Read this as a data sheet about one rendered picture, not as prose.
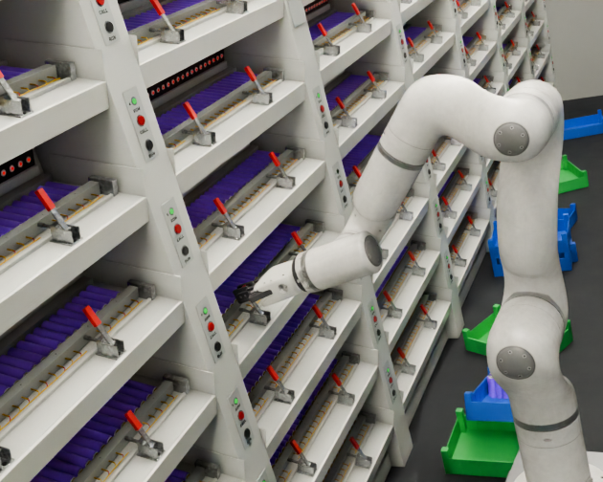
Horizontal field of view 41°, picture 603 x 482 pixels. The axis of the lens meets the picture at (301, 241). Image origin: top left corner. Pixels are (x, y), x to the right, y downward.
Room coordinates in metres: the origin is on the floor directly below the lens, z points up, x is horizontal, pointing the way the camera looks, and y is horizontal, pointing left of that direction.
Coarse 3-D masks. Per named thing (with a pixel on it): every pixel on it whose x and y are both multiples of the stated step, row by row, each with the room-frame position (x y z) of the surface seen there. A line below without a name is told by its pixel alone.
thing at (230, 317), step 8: (312, 224) 1.94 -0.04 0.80; (304, 232) 1.89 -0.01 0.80; (312, 232) 1.92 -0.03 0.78; (304, 240) 1.89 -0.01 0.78; (288, 248) 1.82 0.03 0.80; (296, 248) 1.84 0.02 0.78; (280, 256) 1.78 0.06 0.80; (288, 256) 1.80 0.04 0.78; (272, 264) 1.74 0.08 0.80; (264, 272) 1.71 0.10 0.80; (240, 304) 1.58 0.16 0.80; (248, 304) 1.61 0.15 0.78; (232, 312) 1.55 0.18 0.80; (240, 312) 1.58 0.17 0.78; (224, 320) 1.52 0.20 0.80; (232, 320) 1.54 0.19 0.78
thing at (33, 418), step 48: (96, 288) 1.34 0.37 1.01; (144, 288) 1.33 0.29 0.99; (0, 336) 1.19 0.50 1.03; (48, 336) 1.20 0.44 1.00; (96, 336) 1.22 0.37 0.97; (144, 336) 1.21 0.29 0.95; (0, 384) 1.08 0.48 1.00; (48, 384) 1.10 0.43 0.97; (96, 384) 1.09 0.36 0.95; (0, 432) 1.00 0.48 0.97; (48, 432) 0.99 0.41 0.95; (0, 480) 0.91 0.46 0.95
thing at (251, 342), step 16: (288, 224) 1.99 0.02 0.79; (304, 224) 1.97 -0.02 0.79; (320, 224) 1.93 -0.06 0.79; (336, 224) 1.93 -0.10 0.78; (320, 240) 1.90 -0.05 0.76; (272, 304) 1.61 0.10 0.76; (288, 304) 1.61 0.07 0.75; (240, 320) 1.56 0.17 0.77; (272, 320) 1.55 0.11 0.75; (240, 336) 1.50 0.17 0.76; (256, 336) 1.50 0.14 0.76; (272, 336) 1.54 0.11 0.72; (240, 352) 1.44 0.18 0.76; (256, 352) 1.47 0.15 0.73; (240, 368) 1.41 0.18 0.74
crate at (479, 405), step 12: (480, 384) 2.09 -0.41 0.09; (468, 396) 1.95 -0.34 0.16; (480, 396) 2.07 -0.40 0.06; (468, 408) 1.94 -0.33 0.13; (480, 408) 1.92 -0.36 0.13; (492, 408) 1.90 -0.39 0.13; (504, 408) 1.89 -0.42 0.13; (468, 420) 1.93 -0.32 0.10; (480, 420) 1.91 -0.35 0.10; (492, 420) 1.90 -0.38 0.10; (504, 420) 1.88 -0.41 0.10
